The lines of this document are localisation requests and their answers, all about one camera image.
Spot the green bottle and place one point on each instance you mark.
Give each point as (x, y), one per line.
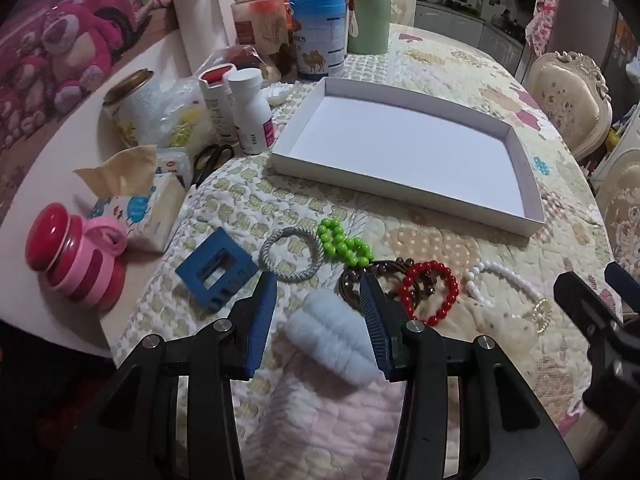
(367, 15)

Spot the blue hair claw clip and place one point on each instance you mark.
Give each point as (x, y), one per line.
(200, 272)

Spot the glass jar yellow lid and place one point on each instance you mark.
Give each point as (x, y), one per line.
(257, 15)

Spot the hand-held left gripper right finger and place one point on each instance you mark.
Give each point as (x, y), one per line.
(372, 315)

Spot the blue white tin can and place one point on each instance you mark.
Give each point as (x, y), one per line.
(320, 35)

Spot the gold rim tin can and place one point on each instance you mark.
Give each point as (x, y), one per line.
(135, 110)

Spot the quilted patchwork tablecloth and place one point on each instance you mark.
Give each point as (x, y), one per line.
(435, 260)

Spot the pink bear printed cloth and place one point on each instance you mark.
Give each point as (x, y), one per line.
(65, 45)

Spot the white shell dish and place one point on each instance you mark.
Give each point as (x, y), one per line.
(279, 94)

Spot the clear plastic bag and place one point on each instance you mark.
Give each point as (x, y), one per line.
(187, 120)

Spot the white shallow cardboard box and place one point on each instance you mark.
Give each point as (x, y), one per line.
(410, 145)

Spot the cream dotted scrunchie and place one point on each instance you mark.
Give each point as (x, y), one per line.
(500, 330)

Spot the light blue fluffy scrunchie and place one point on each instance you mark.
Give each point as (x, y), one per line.
(330, 335)

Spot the tissue pack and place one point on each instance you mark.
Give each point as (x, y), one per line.
(145, 210)

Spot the cream carved chair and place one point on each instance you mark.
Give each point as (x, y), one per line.
(570, 105)
(622, 210)

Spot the small white blue packet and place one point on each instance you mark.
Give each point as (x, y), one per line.
(175, 167)

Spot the pink floral hanging cloth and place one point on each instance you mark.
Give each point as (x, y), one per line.
(545, 15)

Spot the white pill bottle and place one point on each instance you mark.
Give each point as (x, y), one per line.
(252, 120)

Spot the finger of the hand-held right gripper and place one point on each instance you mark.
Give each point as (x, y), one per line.
(622, 282)
(585, 305)

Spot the pink red bottle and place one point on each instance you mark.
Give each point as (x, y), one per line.
(75, 255)

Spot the white bottle red cap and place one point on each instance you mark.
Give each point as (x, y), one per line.
(217, 100)

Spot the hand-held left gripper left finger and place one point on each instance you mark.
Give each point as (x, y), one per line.
(262, 310)

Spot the black scissors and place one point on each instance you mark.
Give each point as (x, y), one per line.
(210, 157)

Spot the paper towel roll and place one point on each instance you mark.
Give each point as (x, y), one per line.
(202, 25)

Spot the person's right forearm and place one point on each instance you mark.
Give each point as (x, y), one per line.
(597, 432)

